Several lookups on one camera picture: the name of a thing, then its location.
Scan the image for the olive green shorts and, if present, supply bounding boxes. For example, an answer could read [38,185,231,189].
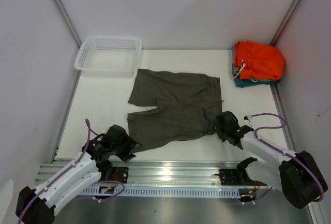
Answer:
[127,69,222,153]

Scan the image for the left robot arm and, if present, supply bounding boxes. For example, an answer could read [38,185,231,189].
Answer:
[16,125,140,223]

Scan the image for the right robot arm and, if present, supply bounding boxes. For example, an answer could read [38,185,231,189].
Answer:
[216,111,328,209]

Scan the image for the teal folded shorts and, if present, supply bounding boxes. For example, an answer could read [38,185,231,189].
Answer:
[234,78,280,88]

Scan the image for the grey folded shorts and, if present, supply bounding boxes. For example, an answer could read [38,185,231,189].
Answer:
[231,45,240,79]

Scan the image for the orange folded shorts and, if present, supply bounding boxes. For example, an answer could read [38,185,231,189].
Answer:
[234,41,285,81]

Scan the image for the white plastic basket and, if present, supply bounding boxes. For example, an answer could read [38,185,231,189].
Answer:
[74,35,142,77]

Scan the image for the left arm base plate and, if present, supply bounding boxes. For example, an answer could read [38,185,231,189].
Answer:
[108,167,129,184]

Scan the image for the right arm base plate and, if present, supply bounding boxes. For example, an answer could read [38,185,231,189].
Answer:
[214,168,266,186]

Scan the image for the aluminium frame rail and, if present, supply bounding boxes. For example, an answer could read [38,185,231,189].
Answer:
[34,161,237,187]

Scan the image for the white slotted cable duct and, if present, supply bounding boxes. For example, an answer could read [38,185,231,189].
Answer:
[80,185,240,199]

